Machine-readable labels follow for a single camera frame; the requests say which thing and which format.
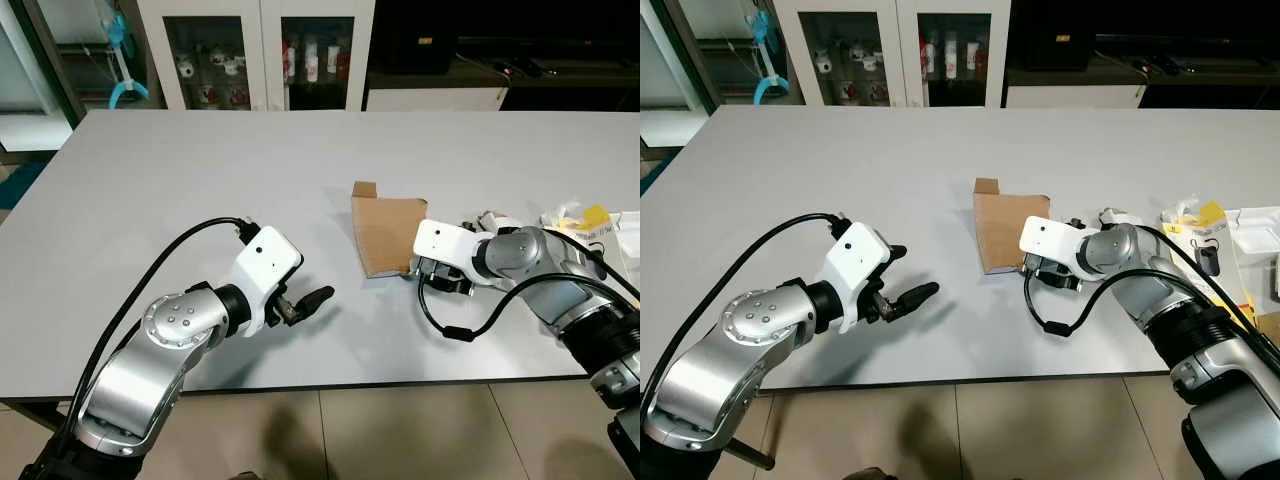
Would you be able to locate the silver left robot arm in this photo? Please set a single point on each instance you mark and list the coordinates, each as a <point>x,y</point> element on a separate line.
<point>150,365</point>
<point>735,360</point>

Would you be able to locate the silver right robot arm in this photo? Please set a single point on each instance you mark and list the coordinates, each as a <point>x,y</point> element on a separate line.
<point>560,290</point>
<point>1190,320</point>

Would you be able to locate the crumpled paper trash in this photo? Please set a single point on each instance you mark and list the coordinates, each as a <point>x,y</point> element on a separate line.
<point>1118,216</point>
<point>497,219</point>

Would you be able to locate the brown cardboard piece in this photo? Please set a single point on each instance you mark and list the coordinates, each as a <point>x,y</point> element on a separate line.
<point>385,232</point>
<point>1005,228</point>

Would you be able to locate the crumpled white plastic wrapper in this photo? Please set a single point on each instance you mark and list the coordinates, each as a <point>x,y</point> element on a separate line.
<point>1182,208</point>
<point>565,212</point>

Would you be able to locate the yellow retail blister pack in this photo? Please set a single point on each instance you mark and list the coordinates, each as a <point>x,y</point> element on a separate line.
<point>1205,222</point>
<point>595,218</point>

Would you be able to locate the white drawer unit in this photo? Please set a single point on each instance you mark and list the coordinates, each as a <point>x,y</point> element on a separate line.
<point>435,99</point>
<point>1075,96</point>

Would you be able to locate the white foam box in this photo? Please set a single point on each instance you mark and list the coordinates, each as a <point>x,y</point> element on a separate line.
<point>1258,245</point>
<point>630,235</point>

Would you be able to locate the black table leg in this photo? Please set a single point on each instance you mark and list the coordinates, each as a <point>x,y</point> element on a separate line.
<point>750,457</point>

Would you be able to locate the white bottle with red label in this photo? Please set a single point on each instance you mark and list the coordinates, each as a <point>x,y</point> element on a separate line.
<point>950,58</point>
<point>312,62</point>

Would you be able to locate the white glass door cabinet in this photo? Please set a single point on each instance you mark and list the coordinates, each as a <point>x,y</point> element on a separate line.
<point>265,50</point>
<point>900,50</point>

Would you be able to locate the red bottle in cabinet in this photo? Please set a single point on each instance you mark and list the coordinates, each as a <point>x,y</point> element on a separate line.
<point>981,58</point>
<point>343,62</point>

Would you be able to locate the brown cardboard box corner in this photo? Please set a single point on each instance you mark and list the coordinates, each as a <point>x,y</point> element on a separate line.
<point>1270,326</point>

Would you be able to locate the blue and white hanging tool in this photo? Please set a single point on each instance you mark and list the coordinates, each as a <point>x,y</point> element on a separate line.
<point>122,60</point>
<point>765,55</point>

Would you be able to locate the black box on shelf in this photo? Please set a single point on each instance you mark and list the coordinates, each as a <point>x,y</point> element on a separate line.
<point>415,35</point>
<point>1055,32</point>

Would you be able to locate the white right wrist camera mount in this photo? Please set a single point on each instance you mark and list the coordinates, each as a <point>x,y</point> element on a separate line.
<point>448,242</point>
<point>1052,238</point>

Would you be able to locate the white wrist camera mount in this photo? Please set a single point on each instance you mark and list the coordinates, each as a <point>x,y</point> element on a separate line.
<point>1052,238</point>
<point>852,258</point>
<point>448,242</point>
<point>262,262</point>

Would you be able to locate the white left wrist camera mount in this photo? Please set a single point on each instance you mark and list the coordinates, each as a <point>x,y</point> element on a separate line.
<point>262,262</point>
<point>852,258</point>

